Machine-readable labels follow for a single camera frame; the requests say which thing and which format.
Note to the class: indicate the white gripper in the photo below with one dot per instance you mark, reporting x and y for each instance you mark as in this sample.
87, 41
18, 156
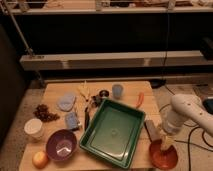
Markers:
172, 124

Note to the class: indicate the orange bowl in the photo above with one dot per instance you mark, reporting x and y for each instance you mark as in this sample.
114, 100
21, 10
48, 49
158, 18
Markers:
162, 159

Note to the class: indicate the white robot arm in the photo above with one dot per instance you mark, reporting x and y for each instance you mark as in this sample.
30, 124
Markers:
184, 107

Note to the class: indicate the green plastic tray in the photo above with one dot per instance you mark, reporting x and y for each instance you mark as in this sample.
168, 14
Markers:
113, 133

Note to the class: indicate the grey rectangular block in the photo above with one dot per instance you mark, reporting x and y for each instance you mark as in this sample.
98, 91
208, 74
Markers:
152, 130

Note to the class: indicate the orange carrot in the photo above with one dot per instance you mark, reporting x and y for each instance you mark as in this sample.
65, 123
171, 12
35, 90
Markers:
140, 100

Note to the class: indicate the light blue cup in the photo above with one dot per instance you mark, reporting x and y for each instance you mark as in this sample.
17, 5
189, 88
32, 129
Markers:
117, 90

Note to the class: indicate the small dark round can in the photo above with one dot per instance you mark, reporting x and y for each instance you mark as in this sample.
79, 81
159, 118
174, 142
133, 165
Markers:
104, 93

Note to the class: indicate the wooden slatted table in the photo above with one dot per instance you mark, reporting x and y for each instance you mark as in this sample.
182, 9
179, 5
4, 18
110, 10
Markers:
81, 160

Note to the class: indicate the yellow banana toy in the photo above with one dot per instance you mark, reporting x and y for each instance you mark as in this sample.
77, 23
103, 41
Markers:
84, 90

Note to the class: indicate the blue sponge block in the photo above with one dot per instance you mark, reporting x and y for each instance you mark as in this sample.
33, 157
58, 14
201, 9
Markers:
71, 121

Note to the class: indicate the purple bowl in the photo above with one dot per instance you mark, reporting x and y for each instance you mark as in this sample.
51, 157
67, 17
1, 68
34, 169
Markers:
61, 145

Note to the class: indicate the dark brown grape bunch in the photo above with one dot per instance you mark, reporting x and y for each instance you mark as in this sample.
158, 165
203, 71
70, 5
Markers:
42, 113

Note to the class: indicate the orange fruit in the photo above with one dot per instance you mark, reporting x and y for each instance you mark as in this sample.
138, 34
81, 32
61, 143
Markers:
40, 159

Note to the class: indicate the white cylindrical container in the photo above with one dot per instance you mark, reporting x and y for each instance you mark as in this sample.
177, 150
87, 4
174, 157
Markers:
34, 128

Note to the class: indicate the black handled tool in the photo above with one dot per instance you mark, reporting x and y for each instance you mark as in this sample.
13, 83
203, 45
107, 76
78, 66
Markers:
93, 103

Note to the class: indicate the white upper shelf rail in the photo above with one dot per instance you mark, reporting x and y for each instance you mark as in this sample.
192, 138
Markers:
34, 7

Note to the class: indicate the white shelf rail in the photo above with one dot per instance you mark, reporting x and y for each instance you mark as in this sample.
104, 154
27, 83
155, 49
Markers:
34, 7
113, 60

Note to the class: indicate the white lower shelf rail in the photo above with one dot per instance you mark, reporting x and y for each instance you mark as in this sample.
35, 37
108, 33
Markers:
113, 60

